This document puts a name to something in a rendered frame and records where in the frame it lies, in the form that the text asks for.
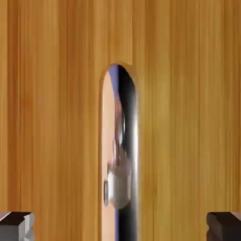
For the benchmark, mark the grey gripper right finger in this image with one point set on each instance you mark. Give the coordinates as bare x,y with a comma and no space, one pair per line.
224,227

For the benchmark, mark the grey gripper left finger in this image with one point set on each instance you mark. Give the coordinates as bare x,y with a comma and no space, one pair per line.
13,226

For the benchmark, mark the light wood drawer front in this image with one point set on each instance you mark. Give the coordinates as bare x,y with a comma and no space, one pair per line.
56,113

